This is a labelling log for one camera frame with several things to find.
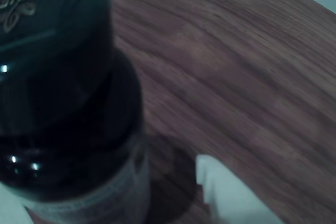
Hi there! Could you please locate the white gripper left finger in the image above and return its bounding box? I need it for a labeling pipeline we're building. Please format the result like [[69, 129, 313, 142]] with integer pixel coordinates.
[[0, 182, 35, 224]]

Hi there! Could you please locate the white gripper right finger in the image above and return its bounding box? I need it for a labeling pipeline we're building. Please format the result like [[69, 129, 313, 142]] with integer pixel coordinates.
[[195, 154, 286, 224]]

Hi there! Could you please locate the green-capped dark pill bottle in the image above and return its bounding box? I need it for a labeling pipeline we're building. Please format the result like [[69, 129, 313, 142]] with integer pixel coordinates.
[[0, 0, 152, 224]]

